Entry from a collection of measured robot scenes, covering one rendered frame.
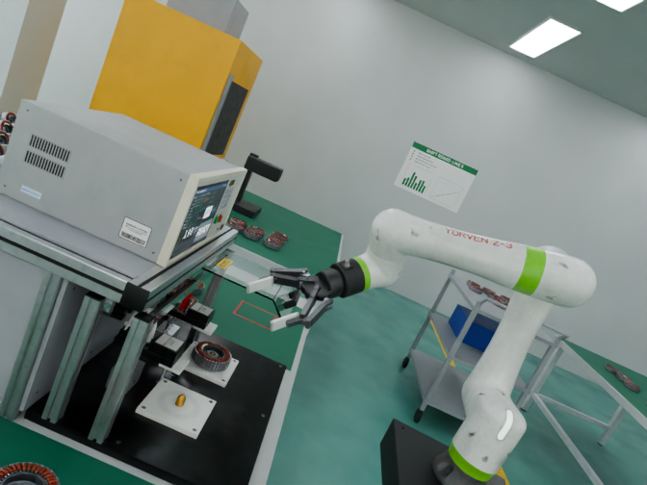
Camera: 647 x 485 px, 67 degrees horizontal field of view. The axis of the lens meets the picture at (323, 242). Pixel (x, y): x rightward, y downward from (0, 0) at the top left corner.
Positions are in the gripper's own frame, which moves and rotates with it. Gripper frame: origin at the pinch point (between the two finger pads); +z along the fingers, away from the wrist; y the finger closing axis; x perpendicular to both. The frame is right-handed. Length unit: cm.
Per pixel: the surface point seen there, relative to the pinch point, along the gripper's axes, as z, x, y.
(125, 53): -48, 65, -402
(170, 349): 21.6, 7.2, -2.3
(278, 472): -22, 143, -26
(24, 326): 46.7, -8.3, -6.2
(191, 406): 19.8, 23.2, 3.1
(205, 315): 8.1, 18.0, -19.5
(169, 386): 22.7, 23.1, -4.7
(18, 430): 53, 9, 4
